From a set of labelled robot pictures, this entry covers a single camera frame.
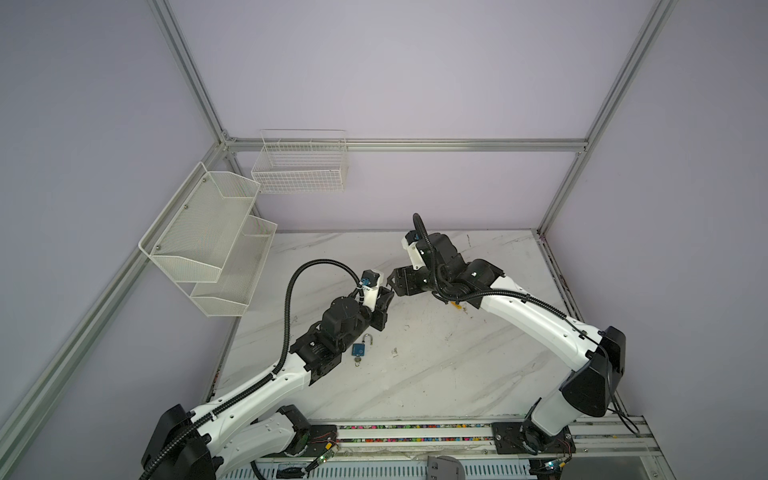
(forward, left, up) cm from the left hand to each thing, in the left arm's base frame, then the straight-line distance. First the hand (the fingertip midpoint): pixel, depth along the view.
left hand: (385, 292), depth 75 cm
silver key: (-9, +8, -22) cm, 25 cm away
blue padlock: (-6, +8, -22) cm, 25 cm away
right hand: (+3, -2, +3) cm, 5 cm away
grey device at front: (-35, -14, -21) cm, 43 cm away
